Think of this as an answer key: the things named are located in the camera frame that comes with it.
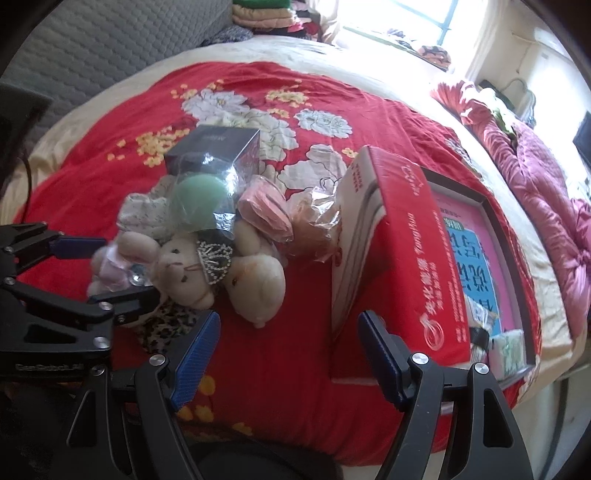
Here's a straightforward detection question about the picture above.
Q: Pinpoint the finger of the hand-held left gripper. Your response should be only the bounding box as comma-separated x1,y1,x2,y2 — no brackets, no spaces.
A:
0,281,161,356
0,223,108,278

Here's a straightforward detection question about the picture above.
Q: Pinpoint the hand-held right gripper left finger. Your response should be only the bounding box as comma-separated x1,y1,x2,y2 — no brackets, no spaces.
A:
65,310,222,480

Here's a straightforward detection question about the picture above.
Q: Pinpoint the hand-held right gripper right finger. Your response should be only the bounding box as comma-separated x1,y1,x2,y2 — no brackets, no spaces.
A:
358,310,532,480

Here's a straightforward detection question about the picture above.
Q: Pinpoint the leopard print cloth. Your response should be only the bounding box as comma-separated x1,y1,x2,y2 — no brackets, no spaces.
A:
134,300,208,354

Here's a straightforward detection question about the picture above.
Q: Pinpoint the beige plush bear with crown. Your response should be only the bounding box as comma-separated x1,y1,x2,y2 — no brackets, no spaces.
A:
88,226,287,329

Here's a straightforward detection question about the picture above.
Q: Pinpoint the red cardboard box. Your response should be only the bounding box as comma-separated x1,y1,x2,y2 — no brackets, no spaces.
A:
330,145,541,386

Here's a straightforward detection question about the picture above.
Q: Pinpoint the pale green tissue pack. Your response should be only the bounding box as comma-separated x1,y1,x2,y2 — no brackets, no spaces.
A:
487,330,529,374

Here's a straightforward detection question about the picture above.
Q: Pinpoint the white floral cloth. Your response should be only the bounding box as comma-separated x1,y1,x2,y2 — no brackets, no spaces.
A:
117,191,174,241

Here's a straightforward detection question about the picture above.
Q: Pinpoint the red floral blanket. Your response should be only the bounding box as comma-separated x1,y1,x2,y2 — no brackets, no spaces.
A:
11,60,541,457

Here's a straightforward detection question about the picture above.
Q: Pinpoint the green ball in plastic bag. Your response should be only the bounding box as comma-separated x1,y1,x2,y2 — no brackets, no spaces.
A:
168,174,238,232

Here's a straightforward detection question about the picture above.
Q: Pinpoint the beige fluffy item in bag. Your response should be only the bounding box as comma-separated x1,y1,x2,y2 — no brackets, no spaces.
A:
281,185,352,264

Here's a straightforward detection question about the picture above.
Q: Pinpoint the pink sponge in plastic wrap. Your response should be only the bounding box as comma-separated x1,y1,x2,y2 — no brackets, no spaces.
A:
236,178,295,243

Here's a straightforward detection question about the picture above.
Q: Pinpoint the black glossy box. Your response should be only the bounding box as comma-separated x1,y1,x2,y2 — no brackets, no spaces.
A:
165,126,262,185

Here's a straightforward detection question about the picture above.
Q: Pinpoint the grey quilted headboard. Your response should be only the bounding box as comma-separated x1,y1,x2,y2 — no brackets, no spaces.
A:
0,0,241,134

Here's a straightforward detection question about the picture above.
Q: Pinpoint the pink quilt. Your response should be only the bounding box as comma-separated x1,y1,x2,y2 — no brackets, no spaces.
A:
431,80,591,337

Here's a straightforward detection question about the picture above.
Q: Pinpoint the dark patterned pillow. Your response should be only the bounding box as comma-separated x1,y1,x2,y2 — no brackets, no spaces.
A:
203,23,252,47

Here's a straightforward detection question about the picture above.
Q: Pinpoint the beige bed sheet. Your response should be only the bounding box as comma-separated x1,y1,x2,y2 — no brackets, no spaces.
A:
0,34,591,416

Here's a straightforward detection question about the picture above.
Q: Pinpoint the stack of folded clothes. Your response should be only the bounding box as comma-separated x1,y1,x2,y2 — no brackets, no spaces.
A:
231,0,305,33

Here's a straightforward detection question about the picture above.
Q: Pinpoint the window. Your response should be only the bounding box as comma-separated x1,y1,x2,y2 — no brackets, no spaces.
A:
342,0,467,51

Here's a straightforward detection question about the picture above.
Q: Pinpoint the black cable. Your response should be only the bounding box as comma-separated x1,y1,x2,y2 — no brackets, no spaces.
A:
18,152,35,217

